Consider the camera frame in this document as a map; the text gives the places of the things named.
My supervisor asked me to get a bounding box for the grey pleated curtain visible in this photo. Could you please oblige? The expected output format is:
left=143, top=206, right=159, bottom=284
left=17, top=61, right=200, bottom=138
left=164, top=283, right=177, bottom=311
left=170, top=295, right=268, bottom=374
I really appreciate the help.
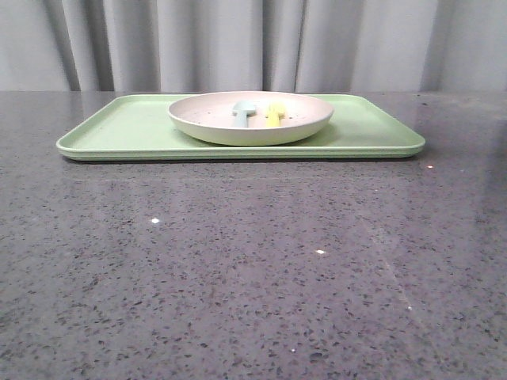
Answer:
left=1, top=1, right=506, bottom=93

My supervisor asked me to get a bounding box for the white speckled plate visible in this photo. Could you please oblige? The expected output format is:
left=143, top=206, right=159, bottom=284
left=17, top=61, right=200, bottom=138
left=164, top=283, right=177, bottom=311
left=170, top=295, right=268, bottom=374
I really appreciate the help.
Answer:
left=168, top=91, right=334, bottom=146

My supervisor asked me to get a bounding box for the yellow plastic fork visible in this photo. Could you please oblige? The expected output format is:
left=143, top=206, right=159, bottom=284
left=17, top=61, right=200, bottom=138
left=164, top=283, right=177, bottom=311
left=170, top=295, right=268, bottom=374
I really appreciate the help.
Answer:
left=265, top=102, right=285, bottom=127

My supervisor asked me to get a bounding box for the light blue plastic spoon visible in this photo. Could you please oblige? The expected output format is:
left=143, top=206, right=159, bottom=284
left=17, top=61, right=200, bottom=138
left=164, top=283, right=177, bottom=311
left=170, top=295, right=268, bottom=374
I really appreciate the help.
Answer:
left=232, top=100, right=257, bottom=128

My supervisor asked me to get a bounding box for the light green plastic tray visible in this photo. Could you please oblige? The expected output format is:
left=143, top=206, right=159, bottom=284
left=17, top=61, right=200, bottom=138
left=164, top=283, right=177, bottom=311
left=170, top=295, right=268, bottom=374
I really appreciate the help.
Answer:
left=56, top=94, right=425, bottom=161

